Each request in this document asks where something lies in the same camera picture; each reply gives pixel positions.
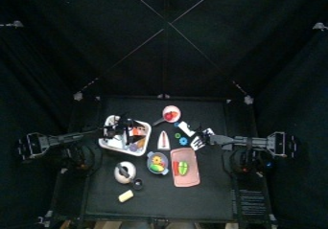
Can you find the red toy fruit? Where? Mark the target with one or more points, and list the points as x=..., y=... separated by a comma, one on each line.
x=171, y=115

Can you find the yellow sponge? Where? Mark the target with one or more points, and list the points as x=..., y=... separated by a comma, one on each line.
x=124, y=196

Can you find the purple toy item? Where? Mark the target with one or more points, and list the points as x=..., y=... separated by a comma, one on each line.
x=132, y=147

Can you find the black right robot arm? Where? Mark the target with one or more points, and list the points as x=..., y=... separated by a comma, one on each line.
x=256, y=141

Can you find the yellow orange toy flower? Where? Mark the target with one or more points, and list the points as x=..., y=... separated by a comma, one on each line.
x=157, y=159

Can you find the blue toy gear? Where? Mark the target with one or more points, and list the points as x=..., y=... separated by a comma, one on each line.
x=183, y=141

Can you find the green toy gear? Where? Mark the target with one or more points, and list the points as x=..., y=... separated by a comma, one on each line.
x=177, y=135

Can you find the green toy vegetable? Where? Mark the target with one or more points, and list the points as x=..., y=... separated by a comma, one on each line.
x=183, y=168

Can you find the small black cup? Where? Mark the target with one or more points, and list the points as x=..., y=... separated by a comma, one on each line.
x=138, y=184

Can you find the red toy food piece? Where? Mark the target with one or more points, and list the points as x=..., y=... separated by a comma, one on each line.
x=175, y=168

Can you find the brown toy item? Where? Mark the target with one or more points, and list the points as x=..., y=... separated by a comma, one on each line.
x=141, y=142

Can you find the orange toy item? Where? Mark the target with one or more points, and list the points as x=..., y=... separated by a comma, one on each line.
x=136, y=131

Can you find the small blue toy piece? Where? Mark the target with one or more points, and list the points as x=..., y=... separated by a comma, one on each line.
x=175, y=124

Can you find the bowl with colourful fruit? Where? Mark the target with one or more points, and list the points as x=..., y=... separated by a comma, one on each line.
x=150, y=162

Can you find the yellow green toy food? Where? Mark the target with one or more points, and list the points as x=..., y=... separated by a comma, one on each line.
x=157, y=168

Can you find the pink cutting board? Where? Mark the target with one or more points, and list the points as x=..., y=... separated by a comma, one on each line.
x=190, y=178

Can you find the pink toy frying pan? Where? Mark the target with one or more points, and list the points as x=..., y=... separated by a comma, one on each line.
x=174, y=108

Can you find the white toy kettle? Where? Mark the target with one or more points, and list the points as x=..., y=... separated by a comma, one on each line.
x=124, y=172

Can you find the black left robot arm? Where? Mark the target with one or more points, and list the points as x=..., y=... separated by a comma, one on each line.
x=64, y=138

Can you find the white rectangular tray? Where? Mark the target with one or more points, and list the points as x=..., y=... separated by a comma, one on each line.
x=111, y=143

